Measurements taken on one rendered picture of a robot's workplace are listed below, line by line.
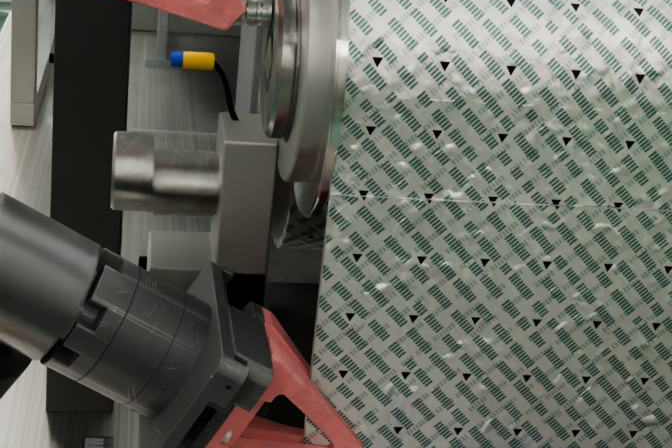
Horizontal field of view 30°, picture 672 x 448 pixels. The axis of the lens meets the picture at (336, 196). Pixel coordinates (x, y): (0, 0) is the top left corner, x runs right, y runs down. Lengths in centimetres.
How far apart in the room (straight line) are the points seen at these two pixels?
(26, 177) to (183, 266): 82
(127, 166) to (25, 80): 98
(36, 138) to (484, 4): 108
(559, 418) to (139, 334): 21
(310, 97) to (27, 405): 51
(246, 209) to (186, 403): 13
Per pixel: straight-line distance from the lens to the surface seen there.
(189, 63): 65
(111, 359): 54
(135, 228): 131
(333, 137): 53
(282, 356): 56
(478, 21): 55
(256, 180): 62
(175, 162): 63
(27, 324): 54
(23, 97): 160
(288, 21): 56
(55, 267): 53
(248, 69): 96
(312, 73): 54
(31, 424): 96
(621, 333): 61
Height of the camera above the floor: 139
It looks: 20 degrees down
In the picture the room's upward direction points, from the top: 6 degrees clockwise
